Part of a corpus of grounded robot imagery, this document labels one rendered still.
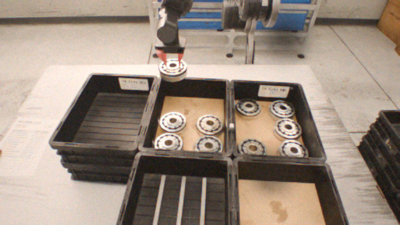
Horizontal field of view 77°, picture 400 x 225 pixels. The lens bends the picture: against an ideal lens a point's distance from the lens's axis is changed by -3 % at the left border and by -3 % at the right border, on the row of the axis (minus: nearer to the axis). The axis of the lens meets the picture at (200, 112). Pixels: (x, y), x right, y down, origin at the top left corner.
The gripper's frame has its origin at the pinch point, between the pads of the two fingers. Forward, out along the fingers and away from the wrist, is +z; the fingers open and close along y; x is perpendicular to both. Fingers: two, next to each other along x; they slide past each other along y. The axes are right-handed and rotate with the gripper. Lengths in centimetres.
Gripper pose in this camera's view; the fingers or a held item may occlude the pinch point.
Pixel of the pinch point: (172, 64)
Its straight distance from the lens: 97.3
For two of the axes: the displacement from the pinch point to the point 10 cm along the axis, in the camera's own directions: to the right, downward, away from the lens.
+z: 0.0, 7.0, 7.1
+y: 10.0, 0.5, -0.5
